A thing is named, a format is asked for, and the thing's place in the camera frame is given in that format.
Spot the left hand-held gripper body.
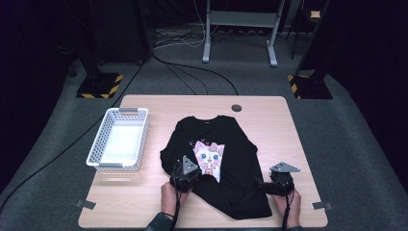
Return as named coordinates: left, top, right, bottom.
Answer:
left=169, top=155, right=203, bottom=193

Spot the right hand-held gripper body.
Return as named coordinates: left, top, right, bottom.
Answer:
left=263, top=162, right=301, bottom=196

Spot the black cat print t-shirt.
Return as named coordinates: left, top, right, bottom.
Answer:
left=159, top=115, right=273, bottom=220

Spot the person's right hand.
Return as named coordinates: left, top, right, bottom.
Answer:
left=271, top=189, right=302, bottom=229

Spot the person's left hand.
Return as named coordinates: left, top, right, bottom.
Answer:
left=160, top=181, right=193, bottom=218

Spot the white perforated plastic basket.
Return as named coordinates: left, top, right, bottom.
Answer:
left=86, top=107, right=150, bottom=171

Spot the black stand with striped base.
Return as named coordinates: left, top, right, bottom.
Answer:
left=287, top=0, right=334, bottom=100
left=76, top=47, right=124, bottom=99

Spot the left hand-held gripper black cable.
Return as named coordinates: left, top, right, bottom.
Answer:
left=168, top=162, right=183, bottom=231

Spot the hand-held gripper black cable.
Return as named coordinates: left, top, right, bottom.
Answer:
left=168, top=162, right=183, bottom=231
left=281, top=179, right=295, bottom=231

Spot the right hand-held gripper black cable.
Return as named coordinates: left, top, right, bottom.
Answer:
left=281, top=179, right=295, bottom=231

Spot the grey bracket at table edge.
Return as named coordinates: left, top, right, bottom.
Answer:
left=311, top=201, right=334, bottom=212
left=75, top=199, right=96, bottom=211

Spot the long black floor cable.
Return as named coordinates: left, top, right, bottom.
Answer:
left=0, top=61, right=146, bottom=213

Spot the bundle of white cables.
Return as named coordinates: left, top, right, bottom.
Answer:
left=153, top=0, right=207, bottom=50

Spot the white metal desk frame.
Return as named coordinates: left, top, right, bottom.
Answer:
left=201, top=0, right=287, bottom=67

